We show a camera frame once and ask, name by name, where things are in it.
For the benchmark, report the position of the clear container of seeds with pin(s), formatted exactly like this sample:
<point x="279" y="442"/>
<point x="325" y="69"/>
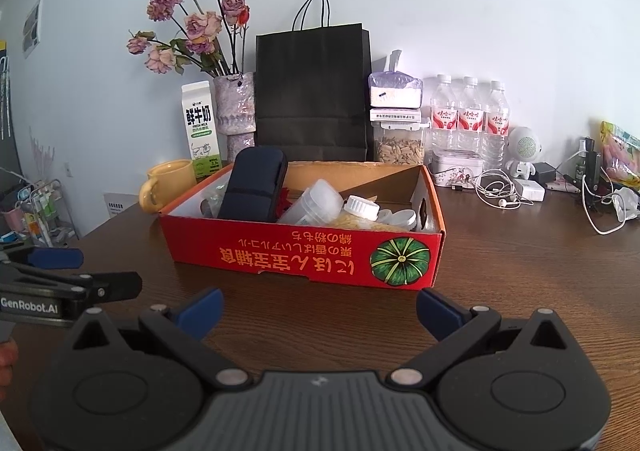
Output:
<point x="400" y="151"/>

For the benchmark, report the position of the flat white box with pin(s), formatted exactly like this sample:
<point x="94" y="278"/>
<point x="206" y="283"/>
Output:
<point x="397" y="115"/>

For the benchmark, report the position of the black power adapter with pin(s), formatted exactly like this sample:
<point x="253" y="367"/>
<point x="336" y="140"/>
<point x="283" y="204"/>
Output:
<point x="546" y="173"/>

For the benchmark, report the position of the black paper bag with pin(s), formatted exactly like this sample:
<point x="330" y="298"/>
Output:
<point x="312" y="91"/>

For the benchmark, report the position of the red artificial flower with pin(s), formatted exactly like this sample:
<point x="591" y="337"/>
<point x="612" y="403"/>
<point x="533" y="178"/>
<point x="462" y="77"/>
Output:
<point x="285" y="196"/>

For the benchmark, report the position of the large white ribbed lid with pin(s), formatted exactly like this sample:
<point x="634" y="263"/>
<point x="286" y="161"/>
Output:
<point x="362" y="206"/>

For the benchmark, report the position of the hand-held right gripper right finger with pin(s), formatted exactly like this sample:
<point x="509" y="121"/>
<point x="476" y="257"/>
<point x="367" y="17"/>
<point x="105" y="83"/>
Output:
<point x="437" y="311"/>

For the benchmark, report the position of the yellow snack bag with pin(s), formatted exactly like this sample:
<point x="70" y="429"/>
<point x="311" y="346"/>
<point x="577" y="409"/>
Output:
<point x="620" y="151"/>

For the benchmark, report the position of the red cardboard box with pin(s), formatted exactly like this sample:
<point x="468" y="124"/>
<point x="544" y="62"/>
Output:
<point x="280" y="256"/>

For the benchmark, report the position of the wall paper notice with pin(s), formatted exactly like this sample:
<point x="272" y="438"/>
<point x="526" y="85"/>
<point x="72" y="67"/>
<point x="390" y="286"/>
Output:
<point x="31" y="28"/>

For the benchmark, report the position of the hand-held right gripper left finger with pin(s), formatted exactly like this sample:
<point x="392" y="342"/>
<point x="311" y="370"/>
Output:
<point x="202" y="311"/>

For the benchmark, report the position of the floral tin box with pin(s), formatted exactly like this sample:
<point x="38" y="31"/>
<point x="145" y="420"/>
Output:
<point x="457" y="171"/>

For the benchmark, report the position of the white power charger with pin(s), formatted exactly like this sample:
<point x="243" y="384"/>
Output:
<point x="532" y="191"/>

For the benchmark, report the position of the white milk carton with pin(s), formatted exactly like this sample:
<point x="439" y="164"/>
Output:
<point x="200" y="126"/>

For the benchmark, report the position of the white robot speaker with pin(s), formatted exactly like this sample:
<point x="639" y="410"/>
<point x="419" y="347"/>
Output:
<point x="525" y="146"/>

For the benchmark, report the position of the white and yellow plush toy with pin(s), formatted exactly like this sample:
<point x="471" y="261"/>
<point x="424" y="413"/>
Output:
<point x="355" y="223"/>

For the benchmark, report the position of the dried pink roses bouquet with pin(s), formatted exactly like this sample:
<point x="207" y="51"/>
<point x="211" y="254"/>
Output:
<point x="202" y="26"/>

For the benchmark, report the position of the person's left hand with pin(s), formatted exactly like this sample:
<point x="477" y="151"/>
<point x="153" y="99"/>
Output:
<point x="6" y="361"/>

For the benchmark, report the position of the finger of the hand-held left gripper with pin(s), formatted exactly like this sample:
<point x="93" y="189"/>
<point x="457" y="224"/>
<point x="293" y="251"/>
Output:
<point x="112" y="286"/>
<point x="55" y="258"/>

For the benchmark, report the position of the small green bottle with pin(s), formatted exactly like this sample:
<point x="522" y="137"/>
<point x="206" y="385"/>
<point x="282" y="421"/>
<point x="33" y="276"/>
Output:
<point x="581" y="166"/>

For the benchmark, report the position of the purple ceramic vase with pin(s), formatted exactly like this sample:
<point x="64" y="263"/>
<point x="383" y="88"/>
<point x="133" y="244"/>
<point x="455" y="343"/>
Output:
<point x="235" y="106"/>

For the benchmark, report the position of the water bottle red label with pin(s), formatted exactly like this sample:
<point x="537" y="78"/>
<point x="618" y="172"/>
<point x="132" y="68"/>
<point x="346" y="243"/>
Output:
<point x="444" y="118"/>
<point x="470" y="120"/>
<point x="496" y="123"/>

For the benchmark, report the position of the dark navy case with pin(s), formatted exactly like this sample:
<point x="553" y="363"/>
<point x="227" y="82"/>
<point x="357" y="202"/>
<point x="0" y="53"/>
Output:
<point x="252" y="186"/>

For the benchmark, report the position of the pale plastic bag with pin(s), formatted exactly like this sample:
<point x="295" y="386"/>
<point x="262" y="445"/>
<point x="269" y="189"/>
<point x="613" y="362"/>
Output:
<point x="212" y="203"/>

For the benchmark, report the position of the yellow mug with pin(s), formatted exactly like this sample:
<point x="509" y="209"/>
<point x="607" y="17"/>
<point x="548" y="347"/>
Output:
<point x="170" y="181"/>

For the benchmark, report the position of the translucent plastic jar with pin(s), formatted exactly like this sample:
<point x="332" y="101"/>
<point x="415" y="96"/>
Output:
<point x="312" y="203"/>

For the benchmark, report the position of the white box in plastic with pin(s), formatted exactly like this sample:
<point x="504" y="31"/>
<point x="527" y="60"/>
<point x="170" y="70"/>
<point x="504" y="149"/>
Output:
<point x="395" y="96"/>

